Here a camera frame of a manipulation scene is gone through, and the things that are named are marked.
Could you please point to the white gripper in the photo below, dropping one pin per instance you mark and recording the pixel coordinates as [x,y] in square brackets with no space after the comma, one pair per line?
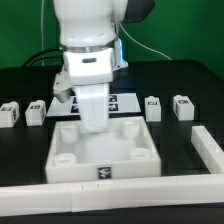
[88,75]

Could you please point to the white square tabletop part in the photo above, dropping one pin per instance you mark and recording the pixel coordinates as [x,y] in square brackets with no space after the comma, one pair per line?
[124,150]

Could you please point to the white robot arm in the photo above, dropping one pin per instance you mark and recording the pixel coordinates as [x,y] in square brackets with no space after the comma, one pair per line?
[87,33]

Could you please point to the white sheet with markers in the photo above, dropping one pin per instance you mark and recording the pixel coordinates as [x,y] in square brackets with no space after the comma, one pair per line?
[118,104]

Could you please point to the white front fence bar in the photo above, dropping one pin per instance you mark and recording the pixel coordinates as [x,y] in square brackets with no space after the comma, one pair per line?
[75,197]

